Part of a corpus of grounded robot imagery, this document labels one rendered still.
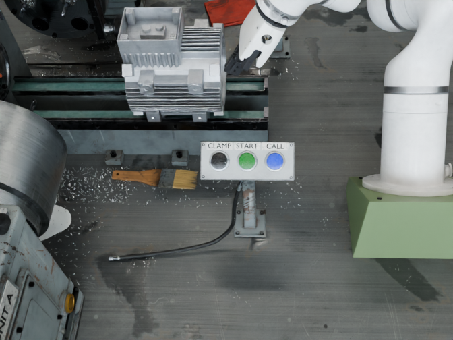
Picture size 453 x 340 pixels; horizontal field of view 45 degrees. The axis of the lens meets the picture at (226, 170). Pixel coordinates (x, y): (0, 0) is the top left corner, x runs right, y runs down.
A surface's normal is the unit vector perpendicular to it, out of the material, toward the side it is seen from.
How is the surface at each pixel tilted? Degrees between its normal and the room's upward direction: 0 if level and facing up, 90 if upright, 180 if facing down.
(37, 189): 73
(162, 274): 0
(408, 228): 90
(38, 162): 65
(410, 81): 49
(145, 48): 90
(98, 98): 90
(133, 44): 90
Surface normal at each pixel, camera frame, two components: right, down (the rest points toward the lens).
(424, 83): -0.08, 0.18
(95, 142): -0.05, 0.82
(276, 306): -0.05, -0.57
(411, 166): -0.33, 0.17
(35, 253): 1.00, 0.00
